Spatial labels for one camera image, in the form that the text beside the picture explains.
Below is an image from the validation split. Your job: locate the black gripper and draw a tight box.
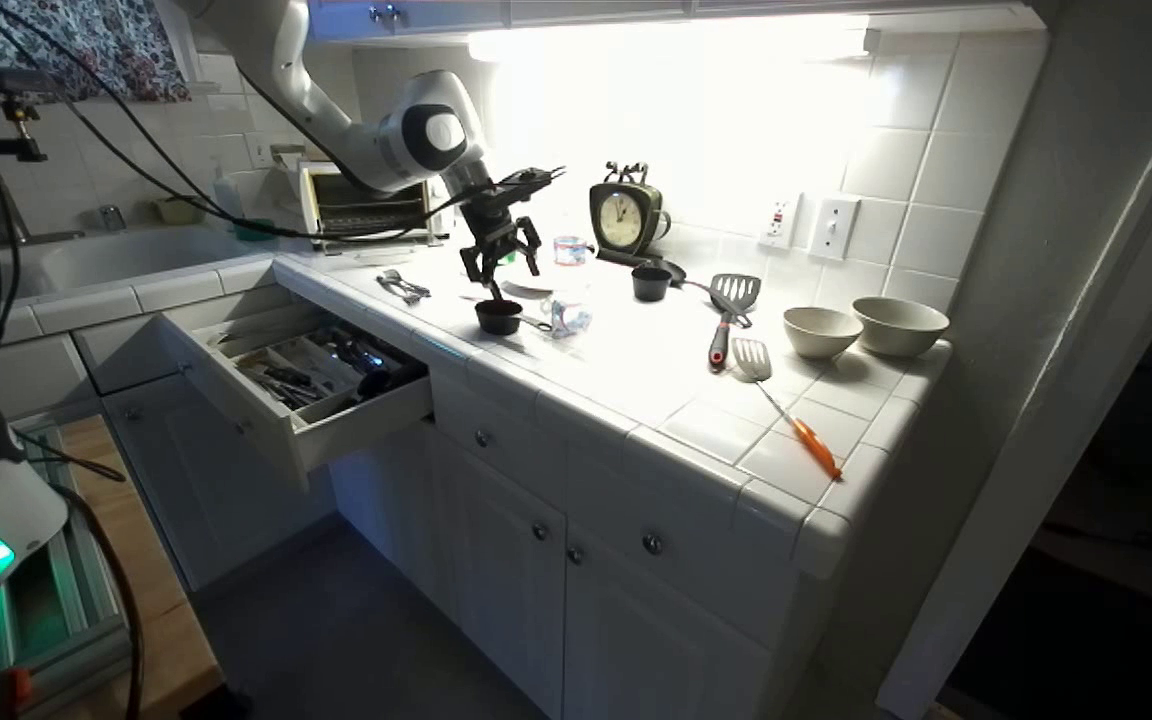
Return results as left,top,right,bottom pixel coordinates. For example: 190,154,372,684
459,167,556,287

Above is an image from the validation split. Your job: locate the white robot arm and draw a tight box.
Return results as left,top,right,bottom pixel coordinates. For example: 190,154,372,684
181,0,556,287

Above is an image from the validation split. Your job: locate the small black cup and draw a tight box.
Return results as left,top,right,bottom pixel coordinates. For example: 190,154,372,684
477,298,525,336

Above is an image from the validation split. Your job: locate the black vintage clock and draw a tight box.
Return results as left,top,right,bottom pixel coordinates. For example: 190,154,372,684
590,164,666,260

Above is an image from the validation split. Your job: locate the white toaster oven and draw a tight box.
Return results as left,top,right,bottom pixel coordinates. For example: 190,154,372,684
294,164,434,242

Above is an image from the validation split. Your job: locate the black measuring cup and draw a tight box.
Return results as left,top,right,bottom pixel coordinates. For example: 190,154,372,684
631,263,683,304

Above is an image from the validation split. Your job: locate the white open cutlery drawer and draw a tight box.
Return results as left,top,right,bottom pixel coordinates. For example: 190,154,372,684
159,298,434,477

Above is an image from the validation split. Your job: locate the white bowl left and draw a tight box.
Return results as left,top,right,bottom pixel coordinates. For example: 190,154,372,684
786,304,865,359

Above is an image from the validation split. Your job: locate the white bowl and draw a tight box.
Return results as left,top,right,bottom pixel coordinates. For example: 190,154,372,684
786,304,865,359
853,295,947,359

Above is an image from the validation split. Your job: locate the white bowl right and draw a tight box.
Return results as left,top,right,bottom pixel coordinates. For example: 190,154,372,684
853,295,947,359

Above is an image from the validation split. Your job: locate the black handled cutlery pair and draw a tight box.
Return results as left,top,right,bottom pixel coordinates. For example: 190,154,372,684
378,269,434,304

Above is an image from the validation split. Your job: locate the black slotted spatula red handle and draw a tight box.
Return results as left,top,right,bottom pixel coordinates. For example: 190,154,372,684
707,272,762,373

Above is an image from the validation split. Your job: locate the white wall outlet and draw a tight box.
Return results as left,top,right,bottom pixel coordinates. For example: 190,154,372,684
809,194,859,263

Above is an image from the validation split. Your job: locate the orange handled tool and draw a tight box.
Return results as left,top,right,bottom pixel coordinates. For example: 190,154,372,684
762,387,843,485

